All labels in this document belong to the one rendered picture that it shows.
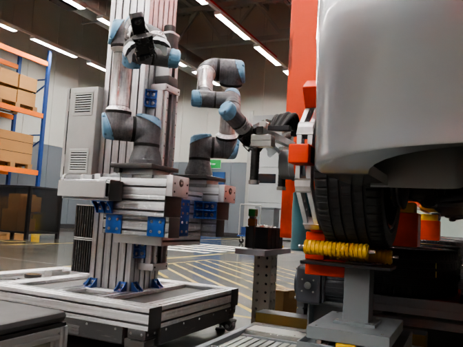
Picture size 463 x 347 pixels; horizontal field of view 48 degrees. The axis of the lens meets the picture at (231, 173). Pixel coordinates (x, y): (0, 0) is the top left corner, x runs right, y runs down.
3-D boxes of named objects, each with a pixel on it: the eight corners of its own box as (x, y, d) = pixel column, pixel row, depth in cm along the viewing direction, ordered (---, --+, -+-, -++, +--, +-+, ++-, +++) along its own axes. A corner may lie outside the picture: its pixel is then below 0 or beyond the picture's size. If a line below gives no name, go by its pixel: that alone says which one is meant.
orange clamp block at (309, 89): (323, 107, 200) (321, 85, 196) (304, 108, 204) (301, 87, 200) (327, 100, 206) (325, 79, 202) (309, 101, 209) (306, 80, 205)
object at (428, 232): (439, 240, 416) (440, 197, 419) (372, 236, 438) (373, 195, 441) (440, 240, 431) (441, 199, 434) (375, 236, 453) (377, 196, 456)
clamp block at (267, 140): (271, 146, 207) (271, 133, 207) (249, 146, 210) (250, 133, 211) (275, 148, 211) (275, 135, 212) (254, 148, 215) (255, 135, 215)
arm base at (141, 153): (121, 163, 232) (122, 142, 233) (141, 167, 245) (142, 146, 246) (149, 164, 225) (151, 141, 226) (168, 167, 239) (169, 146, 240)
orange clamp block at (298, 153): (315, 166, 191) (308, 162, 182) (294, 165, 194) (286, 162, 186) (315, 146, 191) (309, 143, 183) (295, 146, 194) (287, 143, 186)
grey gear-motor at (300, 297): (382, 349, 224) (385, 267, 227) (289, 334, 241) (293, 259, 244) (388, 341, 240) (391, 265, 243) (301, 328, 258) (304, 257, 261)
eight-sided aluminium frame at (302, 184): (309, 230, 189) (315, 84, 194) (291, 229, 192) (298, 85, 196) (342, 230, 238) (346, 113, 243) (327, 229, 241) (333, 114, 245)
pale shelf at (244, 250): (264, 256, 266) (264, 250, 266) (234, 253, 273) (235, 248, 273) (291, 253, 305) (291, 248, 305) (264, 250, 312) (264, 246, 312)
